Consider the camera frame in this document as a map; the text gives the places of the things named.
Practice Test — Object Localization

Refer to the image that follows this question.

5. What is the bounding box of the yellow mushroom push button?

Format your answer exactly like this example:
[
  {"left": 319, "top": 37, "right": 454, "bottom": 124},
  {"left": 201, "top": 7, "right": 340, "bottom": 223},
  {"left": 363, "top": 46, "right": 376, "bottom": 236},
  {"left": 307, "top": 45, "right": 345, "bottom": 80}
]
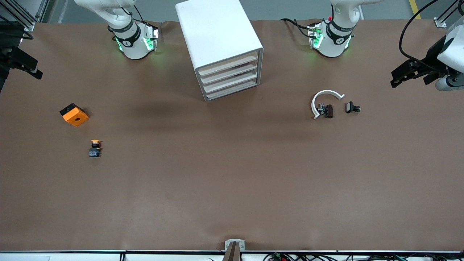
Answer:
[{"left": 88, "top": 139, "right": 103, "bottom": 158}]

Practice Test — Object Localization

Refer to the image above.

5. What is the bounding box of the orange box with hole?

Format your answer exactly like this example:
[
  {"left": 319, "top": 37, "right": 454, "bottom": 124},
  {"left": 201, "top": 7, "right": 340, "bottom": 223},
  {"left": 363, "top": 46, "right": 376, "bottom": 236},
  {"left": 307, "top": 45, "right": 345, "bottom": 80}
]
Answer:
[{"left": 59, "top": 103, "right": 90, "bottom": 127}]

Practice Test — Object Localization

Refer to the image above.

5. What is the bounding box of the brown paper table cover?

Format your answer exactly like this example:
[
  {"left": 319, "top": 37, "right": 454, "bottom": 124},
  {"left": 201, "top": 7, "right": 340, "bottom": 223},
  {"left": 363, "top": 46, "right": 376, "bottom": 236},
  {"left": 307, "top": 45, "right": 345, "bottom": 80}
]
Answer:
[{"left": 0, "top": 19, "right": 464, "bottom": 252}]

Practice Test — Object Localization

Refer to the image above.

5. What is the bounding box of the black left arm wrist cable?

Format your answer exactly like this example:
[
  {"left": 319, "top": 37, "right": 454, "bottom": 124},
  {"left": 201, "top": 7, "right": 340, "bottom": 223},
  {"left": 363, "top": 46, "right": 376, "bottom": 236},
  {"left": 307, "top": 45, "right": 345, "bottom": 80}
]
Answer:
[{"left": 399, "top": 0, "right": 464, "bottom": 69}]

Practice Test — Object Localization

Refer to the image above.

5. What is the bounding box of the aluminium frame post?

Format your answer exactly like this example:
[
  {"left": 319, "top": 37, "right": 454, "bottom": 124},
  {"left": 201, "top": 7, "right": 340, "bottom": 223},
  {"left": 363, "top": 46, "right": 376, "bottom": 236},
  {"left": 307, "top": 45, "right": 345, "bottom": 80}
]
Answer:
[
  {"left": 0, "top": 0, "right": 55, "bottom": 32},
  {"left": 434, "top": 0, "right": 464, "bottom": 28}
]

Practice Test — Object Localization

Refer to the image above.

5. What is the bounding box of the white curved plastic ring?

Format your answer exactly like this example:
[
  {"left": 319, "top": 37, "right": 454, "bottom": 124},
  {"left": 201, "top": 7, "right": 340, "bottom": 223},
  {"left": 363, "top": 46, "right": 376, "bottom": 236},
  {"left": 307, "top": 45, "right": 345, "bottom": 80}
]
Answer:
[{"left": 311, "top": 90, "right": 345, "bottom": 120}]

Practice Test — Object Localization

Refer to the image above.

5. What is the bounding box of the dark brown switch component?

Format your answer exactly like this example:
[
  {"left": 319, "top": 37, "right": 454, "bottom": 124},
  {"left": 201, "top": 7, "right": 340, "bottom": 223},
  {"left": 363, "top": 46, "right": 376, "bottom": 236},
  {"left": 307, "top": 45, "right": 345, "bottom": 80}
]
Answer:
[{"left": 317, "top": 103, "right": 334, "bottom": 119}]

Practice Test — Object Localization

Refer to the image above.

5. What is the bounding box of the black right arm base cable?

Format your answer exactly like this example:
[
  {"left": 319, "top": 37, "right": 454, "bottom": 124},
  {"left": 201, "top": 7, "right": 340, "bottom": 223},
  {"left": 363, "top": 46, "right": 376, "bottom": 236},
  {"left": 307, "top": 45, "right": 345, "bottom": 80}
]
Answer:
[{"left": 121, "top": 0, "right": 145, "bottom": 24}]

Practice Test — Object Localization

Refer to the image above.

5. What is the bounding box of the black arm base cable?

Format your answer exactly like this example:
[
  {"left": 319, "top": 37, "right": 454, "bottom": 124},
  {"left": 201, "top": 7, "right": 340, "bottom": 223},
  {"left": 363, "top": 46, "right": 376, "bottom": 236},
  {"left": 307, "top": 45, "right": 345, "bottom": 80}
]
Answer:
[
  {"left": 280, "top": 18, "right": 314, "bottom": 38},
  {"left": 121, "top": 0, "right": 145, "bottom": 24}
]

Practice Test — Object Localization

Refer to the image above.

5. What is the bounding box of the black left arm base cable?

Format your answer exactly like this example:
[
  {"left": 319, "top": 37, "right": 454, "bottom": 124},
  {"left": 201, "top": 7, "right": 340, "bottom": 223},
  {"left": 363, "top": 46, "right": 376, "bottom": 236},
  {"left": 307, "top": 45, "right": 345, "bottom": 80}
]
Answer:
[{"left": 280, "top": 18, "right": 314, "bottom": 38}]

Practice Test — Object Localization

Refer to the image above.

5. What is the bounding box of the white table edge rail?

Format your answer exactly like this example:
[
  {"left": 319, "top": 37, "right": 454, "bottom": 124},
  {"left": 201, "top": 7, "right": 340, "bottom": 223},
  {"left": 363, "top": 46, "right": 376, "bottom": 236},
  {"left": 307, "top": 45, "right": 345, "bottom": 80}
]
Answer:
[{"left": 0, "top": 250, "right": 464, "bottom": 261}]

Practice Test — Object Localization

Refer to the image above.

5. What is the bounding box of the grey metal edge bracket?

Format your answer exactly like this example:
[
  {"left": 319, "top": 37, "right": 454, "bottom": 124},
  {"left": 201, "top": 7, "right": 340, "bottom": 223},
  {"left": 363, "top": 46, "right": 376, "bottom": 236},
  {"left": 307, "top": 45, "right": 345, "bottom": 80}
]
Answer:
[{"left": 224, "top": 239, "right": 245, "bottom": 252}]

